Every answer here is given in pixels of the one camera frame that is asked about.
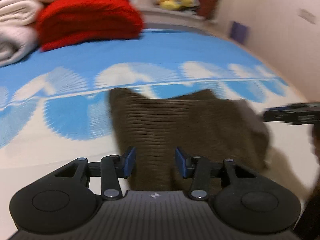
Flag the dark red object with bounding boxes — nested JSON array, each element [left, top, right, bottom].
[[195, 0, 221, 21]]

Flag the brown corduroy pants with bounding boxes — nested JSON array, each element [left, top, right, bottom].
[[108, 87, 273, 192]]

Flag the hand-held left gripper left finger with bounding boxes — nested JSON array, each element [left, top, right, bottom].
[[54, 146, 137, 201]]

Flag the red fleece blanket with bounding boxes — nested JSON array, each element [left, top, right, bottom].
[[35, 0, 146, 52]]

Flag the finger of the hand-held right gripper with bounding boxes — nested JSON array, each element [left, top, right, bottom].
[[262, 102, 320, 126]]

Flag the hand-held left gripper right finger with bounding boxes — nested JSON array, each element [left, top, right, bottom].
[[174, 147, 258, 202]]

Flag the purple object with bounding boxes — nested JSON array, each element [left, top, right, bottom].
[[229, 21, 250, 42]]

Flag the folded beige blanket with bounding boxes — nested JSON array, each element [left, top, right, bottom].
[[0, 0, 42, 67]]

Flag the blue and white printed bedsheet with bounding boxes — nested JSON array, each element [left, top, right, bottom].
[[0, 27, 312, 198]]

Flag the beige headboard shelf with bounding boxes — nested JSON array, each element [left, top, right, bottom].
[[140, 5, 218, 28]]

